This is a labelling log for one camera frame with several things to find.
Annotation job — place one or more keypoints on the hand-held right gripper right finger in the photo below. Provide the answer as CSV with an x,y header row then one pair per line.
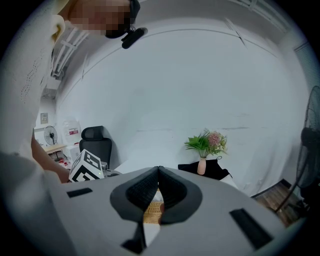
x,y
182,197

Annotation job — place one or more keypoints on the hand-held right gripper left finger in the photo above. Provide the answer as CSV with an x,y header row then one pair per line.
x,y
130,200

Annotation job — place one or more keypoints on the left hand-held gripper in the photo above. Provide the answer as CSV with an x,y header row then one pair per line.
x,y
85,166

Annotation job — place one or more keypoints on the white tissue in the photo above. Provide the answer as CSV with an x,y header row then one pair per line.
x,y
158,196

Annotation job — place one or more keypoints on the woven tissue box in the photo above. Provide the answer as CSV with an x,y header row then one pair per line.
x,y
153,212

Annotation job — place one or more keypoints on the person's left forearm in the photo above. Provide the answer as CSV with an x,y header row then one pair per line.
x,y
46,160

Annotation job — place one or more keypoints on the white storage box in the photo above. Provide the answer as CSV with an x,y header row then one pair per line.
x,y
72,153

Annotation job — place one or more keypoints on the black office chair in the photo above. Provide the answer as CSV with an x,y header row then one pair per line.
x,y
97,146

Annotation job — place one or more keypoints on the light wooden side table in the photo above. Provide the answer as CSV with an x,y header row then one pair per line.
x,y
53,148

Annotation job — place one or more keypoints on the pink vase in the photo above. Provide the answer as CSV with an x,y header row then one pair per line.
x,y
201,166

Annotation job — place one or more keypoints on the clear water jug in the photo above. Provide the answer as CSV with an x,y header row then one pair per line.
x,y
71,130

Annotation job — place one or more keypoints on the black cloth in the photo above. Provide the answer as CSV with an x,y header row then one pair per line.
x,y
212,170

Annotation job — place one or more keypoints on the small black desk fan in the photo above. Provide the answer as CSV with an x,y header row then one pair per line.
x,y
51,135

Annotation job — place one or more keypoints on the green and pink flower bouquet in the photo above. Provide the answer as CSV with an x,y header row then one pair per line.
x,y
207,143

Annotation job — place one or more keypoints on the white ceiling pipes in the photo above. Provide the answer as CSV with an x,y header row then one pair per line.
x,y
67,47

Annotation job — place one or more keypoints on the large black standing fan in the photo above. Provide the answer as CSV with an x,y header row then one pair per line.
x,y
308,150

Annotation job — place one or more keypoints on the person's head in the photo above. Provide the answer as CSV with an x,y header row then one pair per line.
x,y
102,16

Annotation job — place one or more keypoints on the white wall switch box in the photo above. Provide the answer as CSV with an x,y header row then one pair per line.
x,y
44,117

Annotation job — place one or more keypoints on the black head-mounted camera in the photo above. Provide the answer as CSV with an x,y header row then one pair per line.
x,y
132,37

